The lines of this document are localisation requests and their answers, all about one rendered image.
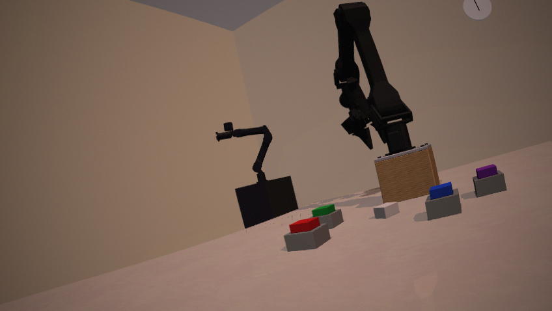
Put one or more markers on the red button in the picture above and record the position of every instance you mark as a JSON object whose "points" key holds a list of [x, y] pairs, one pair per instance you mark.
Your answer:
{"points": [[306, 234]]}

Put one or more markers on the green button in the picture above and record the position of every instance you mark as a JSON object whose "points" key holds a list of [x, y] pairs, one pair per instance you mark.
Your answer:
{"points": [[328, 214]]}

